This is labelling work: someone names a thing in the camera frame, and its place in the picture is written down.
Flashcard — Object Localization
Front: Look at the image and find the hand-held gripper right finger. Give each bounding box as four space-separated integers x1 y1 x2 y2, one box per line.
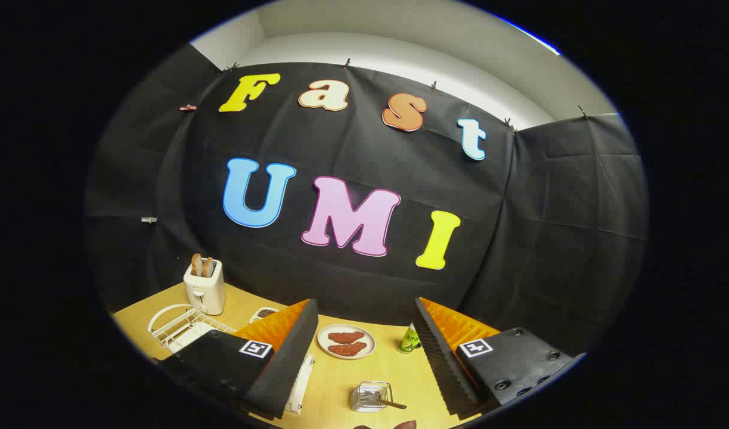
412 297 585 418

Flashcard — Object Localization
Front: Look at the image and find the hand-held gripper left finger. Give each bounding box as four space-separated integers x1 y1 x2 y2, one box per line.
162 298 320 421

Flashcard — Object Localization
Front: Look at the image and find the wooden handled spoon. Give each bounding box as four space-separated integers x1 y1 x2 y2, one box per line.
364 390 408 411

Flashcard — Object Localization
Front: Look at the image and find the silver wire basket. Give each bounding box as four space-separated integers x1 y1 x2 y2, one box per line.
350 381 393 413

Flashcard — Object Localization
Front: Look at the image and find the white wire dish rack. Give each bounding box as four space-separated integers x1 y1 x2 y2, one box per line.
148 303 315 416

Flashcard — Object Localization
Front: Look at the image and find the beige round serving dish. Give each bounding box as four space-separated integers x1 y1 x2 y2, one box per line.
317 324 377 360

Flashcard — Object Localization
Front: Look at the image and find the green drink bottle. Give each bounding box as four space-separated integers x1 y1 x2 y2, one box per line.
398 324 423 354

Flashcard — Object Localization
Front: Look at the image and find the white toaster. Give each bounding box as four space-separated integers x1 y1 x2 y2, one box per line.
183 258 226 316

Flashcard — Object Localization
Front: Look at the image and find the black backdrop cloth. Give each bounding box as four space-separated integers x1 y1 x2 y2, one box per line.
84 43 649 358

